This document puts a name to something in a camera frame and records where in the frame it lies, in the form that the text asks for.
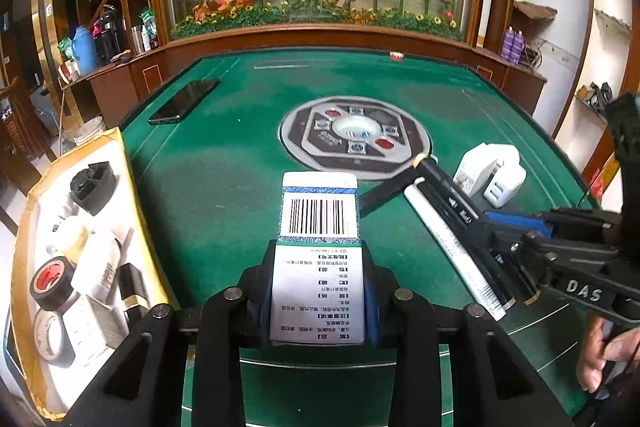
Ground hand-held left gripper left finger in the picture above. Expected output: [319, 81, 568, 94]
[59, 252, 283, 427]

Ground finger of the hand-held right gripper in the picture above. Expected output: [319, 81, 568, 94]
[472, 224, 556, 305]
[484, 207, 623, 258]

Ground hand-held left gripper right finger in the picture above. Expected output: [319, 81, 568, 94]
[360, 242, 576, 427]

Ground white plug charger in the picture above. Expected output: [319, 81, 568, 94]
[482, 164, 527, 209]

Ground white tube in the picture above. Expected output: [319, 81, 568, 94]
[404, 179, 508, 322]

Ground white green medicine box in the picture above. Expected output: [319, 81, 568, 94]
[269, 171, 366, 348]

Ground black tube gold cap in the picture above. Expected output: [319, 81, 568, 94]
[412, 152, 518, 310]

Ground black case gold band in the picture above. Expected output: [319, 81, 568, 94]
[117, 263, 151, 333]

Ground black tape roll white core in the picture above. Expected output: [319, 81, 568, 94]
[32, 307, 77, 369]

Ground black tape roll red core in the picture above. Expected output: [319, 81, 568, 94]
[29, 256, 81, 313]

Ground yellow-taped cardboard box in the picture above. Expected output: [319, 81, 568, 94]
[10, 127, 173, 423]

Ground person's right forearm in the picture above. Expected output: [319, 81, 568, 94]
[582, 357, 640, 427]

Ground person's right hand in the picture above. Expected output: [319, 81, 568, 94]
[575, 314, 636, 394]

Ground white charger carton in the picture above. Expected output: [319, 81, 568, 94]
[454, 148, 493, 196]

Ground red paper decoration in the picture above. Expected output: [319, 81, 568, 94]
[587, 172, 608, 202]

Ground dark shoes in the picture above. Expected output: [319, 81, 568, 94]
[577, 82, 613, 110]

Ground small grey white carton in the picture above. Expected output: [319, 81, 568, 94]
[62, 294, 131, 360]

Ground round table control panel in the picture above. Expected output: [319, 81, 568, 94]
[277, 96, 432, 182]

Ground black ribbed cap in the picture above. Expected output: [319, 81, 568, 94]
[69, 161, 118, 217]

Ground black phone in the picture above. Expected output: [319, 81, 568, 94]
[147, 78, 222, 126]

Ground white plastic bucket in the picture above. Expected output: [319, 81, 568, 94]
[72, 117, 106, 145]

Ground green white packet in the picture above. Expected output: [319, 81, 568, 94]
[139, 9, 160, 52]

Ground blue thermos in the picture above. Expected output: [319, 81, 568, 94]
[70, 25, 100, 76]

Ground black thermos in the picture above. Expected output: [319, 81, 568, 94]
[92, 5, 126, 68]

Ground wire basket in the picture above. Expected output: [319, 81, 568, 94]
[522, 38, 548, 70]

